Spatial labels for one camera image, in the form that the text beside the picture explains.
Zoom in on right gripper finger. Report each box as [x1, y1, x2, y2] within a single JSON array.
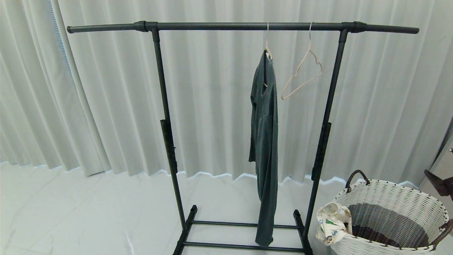
[[424, 169, 453, 197]]

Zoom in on cream printed garment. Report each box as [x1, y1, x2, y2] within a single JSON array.
[[316, 202, 353, 246]]

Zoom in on pink clothes hanger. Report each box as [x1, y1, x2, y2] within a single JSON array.
[[263, 22, 274, 88], [281, 22, 323, 100]]

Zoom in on white curtain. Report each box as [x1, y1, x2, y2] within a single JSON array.
[[0, 0, 453, 185]]

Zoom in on black clothes rack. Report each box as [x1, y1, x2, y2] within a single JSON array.
[[67, 21, 420, 255]]

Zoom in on white laundry basket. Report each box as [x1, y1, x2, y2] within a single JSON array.
[[333, 169, 453, 255]]

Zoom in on dark grey t-shirt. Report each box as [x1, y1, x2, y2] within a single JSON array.
[[248, 50, 279, 248]]

